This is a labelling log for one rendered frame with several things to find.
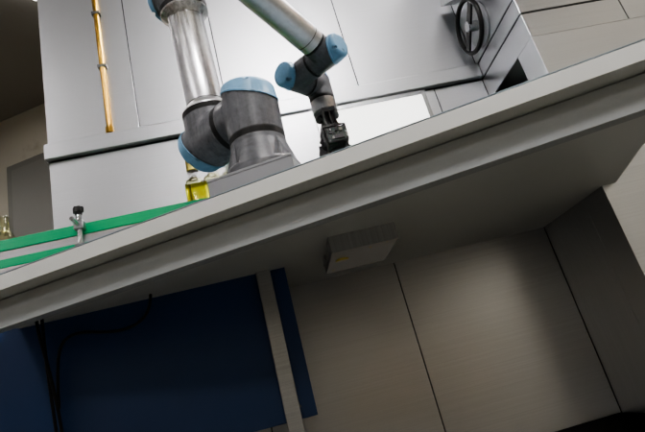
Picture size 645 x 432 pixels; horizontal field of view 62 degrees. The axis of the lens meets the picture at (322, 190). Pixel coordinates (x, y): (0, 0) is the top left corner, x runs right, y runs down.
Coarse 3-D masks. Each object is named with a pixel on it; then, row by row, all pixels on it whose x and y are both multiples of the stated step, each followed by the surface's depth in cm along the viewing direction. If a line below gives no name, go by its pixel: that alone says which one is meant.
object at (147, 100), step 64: (64, 0) 212; (128, 0) 214; (320, 0) 219; (384, 0) 220; (64, 64) 201; (128, 64) 202; (256, 64) 205; (384, 64) 208; (448, 64) 210; (64, 128) 191; (128, 128) 192; (64, 192) 182; (128, 192) 183
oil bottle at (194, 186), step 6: (186, 180) 167; (192, 180) 167; (198, 180) 167; (186, 186) 166; (192, 186) 166; (198, 186) 166; (186, 192) 166; (192, 192) 165; (198, 192) 166; (204, 192) 167; (192, 198) 165; (198, 198) 165
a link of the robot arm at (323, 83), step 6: (318, 78) 157; (324, 78) 160; (318, 84) 157; (324, 84) 159; (330, 84) 161; (318, 90) 158; (324, 90) 158; (330, 90) 159; (312, 96) 158; (318, 96) 157
